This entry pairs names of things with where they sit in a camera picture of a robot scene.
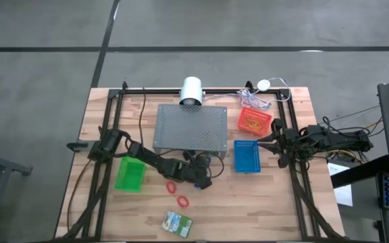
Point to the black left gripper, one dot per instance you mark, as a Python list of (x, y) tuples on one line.
[(198, 168)]

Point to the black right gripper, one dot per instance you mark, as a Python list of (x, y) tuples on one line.
[(287, 143)]

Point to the large yellow rubber band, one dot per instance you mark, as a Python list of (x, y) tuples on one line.
[(253, 122)]

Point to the red coil wristband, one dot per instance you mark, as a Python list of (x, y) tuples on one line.
[(167, 187), (178, 202)]

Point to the large green crayon box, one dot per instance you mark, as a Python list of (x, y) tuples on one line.
[(177, 224)]

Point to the grey perforated metal riser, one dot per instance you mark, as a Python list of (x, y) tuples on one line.
[(191, 128)]

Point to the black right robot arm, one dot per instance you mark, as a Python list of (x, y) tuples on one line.
[(336, 141)]

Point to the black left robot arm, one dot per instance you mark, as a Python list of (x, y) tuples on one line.
[(147, 157)]

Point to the blue plastic basket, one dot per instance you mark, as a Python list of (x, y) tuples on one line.
[(246, 157)]

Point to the orange plastic basket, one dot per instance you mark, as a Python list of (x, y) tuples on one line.
[(241, 119)]

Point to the white round puck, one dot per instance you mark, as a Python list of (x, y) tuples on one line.
[(263, 84)]

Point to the green plastic basket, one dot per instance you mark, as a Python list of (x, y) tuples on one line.
[(130, 175)]

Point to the white paper sheet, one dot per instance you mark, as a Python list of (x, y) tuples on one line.
[(344, 195)]

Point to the black flat bar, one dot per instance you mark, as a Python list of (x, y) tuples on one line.
[(360, 173)]

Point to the black aluminium frame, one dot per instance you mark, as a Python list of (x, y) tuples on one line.
[(214, 91)]

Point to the white cylindrical camera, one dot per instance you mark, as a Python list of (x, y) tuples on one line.
[(192, 87)]

